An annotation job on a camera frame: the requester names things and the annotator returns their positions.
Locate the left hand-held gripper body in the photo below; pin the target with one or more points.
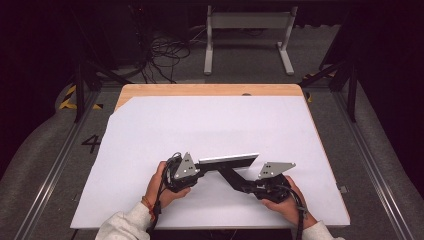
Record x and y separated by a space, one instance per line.
186 168

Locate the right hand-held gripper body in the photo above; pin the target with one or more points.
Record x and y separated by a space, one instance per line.
275 168

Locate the black and white box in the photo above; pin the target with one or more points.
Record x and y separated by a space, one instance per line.
233 157

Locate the person's left hand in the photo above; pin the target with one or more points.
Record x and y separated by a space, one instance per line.
166 199

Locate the person's right hand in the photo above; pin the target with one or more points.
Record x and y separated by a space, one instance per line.
286 210

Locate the white paper sheet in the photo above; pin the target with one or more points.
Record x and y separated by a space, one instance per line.
200 126

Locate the person's dark clothing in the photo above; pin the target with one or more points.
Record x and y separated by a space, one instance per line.
216 235

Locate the black metal stand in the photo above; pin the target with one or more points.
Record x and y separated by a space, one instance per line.
79 90
351 93

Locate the yellow and black tape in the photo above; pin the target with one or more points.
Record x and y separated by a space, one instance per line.
68 96

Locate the aluminium floor rail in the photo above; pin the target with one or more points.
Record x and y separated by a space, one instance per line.
376 160
50 180

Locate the white metal stand frame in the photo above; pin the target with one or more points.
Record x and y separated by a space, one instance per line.
250 20

